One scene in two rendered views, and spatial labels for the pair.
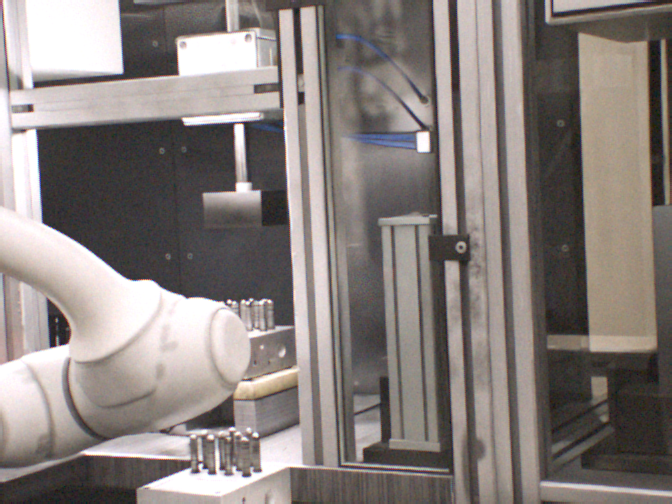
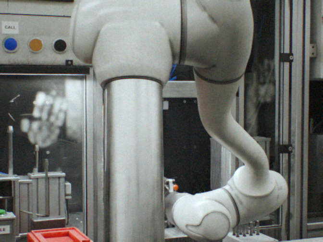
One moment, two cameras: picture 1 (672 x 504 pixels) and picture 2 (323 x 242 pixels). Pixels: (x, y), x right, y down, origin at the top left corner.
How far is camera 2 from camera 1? 156 cm
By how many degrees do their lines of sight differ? 50
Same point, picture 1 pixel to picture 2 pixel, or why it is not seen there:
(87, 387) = (251, 206)
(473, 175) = (293, 124)
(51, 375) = (228, 203)
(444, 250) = (284, 150)
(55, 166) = not seen: outside the picture
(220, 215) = not seen: hidden behind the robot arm
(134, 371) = (272, 198)
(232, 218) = not seen: hidden behind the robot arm
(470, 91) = (294, 96)
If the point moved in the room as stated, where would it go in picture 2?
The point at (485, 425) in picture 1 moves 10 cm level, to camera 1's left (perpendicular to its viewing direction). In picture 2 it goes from (292, 208) to (276, 212)
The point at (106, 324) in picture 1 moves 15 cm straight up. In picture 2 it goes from (268, 181) to (268, 118)
